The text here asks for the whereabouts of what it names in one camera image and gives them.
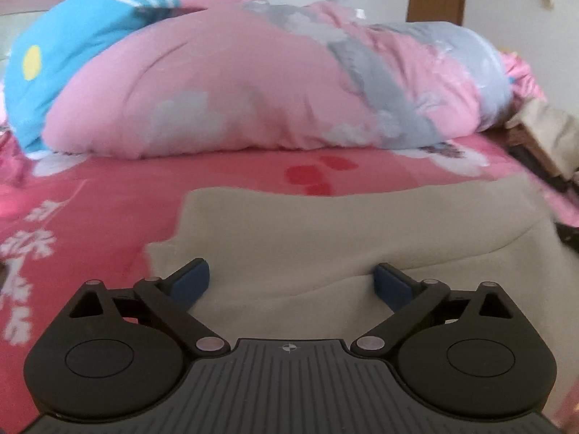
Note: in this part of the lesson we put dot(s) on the pink grey blue floral quilt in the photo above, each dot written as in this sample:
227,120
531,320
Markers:
203,90

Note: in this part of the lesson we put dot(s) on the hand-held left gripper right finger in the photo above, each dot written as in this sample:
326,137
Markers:
391,285

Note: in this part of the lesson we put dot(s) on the folded beige garment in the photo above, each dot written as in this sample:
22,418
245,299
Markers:
552,131

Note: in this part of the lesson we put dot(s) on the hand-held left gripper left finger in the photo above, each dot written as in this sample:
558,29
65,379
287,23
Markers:
192,282

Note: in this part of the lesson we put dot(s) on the beige zip jacket black stripes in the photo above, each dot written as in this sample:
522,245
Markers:
339,235

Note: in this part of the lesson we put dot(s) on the folded dark garment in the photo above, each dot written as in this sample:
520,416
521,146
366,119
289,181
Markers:
543,167

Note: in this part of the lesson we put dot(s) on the pink printed bed blanket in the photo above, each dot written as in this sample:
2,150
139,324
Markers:
90,212

